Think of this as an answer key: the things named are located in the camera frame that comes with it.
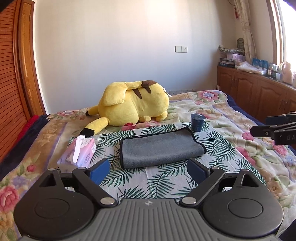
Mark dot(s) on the plastic bag with cloth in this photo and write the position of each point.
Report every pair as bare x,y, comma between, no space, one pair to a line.
246,67

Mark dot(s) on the beige patterned curtain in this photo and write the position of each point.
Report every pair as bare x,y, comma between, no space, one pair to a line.
242,7

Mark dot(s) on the blue picture box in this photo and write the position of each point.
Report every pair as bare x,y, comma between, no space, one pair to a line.
260,64

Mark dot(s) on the pink tissue pack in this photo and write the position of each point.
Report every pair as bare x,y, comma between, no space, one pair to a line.
78,154

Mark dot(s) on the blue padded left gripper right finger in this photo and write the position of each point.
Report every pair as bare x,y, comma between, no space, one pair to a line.
207,180

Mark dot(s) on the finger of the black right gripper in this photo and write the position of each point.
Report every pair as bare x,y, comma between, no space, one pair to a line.
280,128

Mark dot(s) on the palm leaf print cloth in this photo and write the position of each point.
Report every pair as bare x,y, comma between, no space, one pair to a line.
167,180

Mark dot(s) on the dark blue plastic cup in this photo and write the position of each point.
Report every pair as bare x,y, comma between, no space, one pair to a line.
197,121

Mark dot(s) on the wooden low cabinet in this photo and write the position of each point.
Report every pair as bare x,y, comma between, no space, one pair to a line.
259,96

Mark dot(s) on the red blanket edge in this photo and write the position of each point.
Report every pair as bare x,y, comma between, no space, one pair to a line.
26,127

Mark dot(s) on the dark blue blanket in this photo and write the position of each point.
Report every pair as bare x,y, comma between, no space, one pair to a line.
18,151

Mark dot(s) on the yellow Pikachu plush toy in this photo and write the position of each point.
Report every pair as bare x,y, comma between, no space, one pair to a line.
128,102

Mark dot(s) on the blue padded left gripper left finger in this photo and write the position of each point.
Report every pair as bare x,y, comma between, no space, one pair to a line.
87,180

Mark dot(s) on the white wall socket plate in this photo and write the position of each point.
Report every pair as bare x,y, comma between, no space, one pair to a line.
181,49

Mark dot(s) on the floral bed quilt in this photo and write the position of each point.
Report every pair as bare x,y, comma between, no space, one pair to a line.
276,164

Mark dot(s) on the stack of boxes and books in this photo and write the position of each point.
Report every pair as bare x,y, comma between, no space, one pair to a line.
233,57

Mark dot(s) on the purple and grey microfibre towel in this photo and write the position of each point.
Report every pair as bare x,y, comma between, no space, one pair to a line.
159,148

